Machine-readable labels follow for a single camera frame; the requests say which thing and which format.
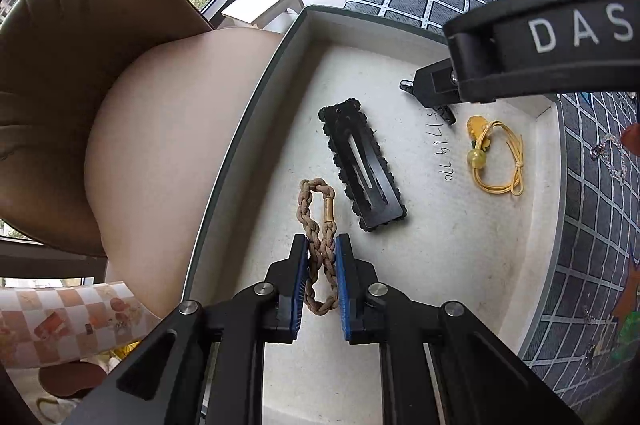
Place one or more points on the white wooden stool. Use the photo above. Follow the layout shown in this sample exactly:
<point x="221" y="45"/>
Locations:
<point x="265" y="0"/>

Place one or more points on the white shallow cardboard box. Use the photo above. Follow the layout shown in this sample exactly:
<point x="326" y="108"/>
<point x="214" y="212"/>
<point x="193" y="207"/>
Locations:
<point x="440" y="235"/>

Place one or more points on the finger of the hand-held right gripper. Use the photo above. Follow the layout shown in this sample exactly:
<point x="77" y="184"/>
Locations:
<point x="436" y="81"/>

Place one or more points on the black scalloped snap hair clip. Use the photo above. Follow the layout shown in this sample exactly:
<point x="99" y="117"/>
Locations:
<point x="360" y="170"/>

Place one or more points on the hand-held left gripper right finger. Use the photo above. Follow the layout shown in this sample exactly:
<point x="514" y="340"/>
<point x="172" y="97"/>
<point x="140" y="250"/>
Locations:
<point x="344" y="287"/>

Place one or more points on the checkered orange patterned cloth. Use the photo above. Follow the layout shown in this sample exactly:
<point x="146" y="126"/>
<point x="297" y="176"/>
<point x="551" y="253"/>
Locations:
<point x="65" y="320"/>

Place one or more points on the beige leather chair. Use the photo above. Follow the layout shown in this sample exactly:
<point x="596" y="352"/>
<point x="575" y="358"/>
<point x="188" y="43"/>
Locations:
<point x="100" y="105"/>

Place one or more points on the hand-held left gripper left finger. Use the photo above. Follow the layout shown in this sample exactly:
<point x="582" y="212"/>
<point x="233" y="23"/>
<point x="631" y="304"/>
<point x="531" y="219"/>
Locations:
<point x="298" y="287"/>

